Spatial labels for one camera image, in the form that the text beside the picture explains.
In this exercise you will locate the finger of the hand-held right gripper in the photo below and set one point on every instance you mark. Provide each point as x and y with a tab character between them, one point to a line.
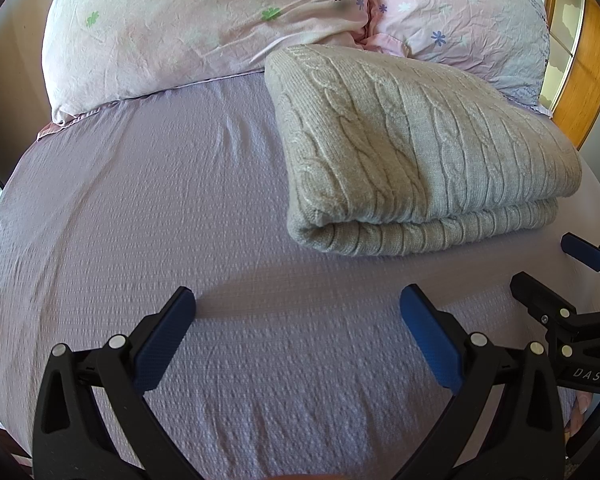
537	297
582	251

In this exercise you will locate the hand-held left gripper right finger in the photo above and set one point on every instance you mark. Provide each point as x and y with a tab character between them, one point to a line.
430	332

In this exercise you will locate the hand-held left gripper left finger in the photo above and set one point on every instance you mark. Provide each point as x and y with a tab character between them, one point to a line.
162	332

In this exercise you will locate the lavender bed sheet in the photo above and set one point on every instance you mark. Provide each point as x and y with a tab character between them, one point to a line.
180	220

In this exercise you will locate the wooden framed panel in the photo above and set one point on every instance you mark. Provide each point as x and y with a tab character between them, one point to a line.
587	60

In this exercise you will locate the pink pillow with flower print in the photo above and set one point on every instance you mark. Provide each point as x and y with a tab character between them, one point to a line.
455	15

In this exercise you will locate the pink pillow with tree print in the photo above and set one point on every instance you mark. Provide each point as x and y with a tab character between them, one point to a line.
190	30

